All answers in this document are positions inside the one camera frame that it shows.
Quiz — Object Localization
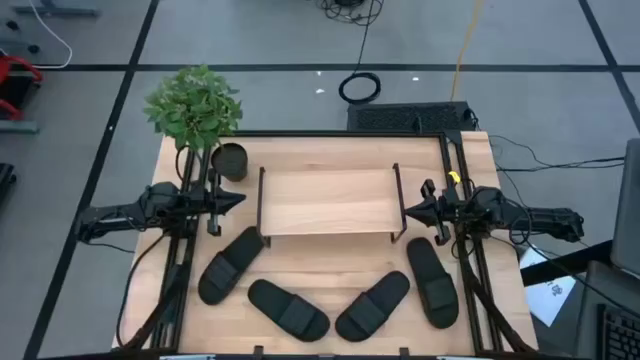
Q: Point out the grey desk top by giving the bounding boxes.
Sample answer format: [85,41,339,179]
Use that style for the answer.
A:
[573,259,640,360]

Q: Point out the grey laptop lid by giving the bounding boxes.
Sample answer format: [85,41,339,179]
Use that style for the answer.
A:
[609,137,640,279]

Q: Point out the red metal chair frame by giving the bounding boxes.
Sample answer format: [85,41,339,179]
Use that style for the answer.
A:
[0,53,45,122]

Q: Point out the black keyboard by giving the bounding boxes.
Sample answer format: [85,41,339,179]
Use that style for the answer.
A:
[597,303,640,360]

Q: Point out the grey table foot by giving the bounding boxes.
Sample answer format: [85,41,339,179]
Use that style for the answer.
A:
[9,0,101,17]

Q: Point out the white paper sheet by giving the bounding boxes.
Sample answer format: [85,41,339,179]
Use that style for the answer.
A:
[518,246,579,329]

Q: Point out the yellow cable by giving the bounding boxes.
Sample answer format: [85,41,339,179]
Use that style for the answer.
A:
[449,0,486,103]

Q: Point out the thin black cable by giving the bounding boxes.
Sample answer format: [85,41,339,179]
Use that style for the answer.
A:
[488,133,626,174]

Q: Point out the black perforated computer case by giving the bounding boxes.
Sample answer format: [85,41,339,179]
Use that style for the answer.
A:
[346,100,477,134]

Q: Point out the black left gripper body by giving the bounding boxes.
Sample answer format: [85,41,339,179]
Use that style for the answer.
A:
[192,168,224,238]

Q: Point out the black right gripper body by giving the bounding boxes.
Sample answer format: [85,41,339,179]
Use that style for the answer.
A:
[420,178,467,248]

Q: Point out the tangled black cable bundle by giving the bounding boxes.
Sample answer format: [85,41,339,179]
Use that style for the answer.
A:
[315,0,386,27]

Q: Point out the black desk edge bar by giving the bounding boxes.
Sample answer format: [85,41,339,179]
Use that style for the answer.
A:
[519,238,614,287]

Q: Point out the green leafy plant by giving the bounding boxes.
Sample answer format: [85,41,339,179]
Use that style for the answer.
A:
[142,63,245,152]

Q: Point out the white floor cable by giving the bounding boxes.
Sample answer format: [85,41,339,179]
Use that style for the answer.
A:
[27,0,74,70]

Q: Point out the grey floor plate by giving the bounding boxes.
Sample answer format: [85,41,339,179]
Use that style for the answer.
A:
[0,119,40,134]

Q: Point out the black plant pot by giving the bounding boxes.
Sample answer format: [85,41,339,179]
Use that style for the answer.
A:
[210,142,250,183]

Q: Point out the wooden shelf with black frame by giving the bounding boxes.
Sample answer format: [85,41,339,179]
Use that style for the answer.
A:
[255,162,409,249]

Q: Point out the black arm base cable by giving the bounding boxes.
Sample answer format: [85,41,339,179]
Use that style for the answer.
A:
[115,232,169,350]

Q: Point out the coiled black floor cable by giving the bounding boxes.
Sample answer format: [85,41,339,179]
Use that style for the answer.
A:
[337,71,383,106]

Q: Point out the black rubber slide sandal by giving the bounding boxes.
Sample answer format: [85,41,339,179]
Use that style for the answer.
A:
[334,270,412,344]
[197,225,266,307]
[247,278,332,344]
[405,236,460,330]

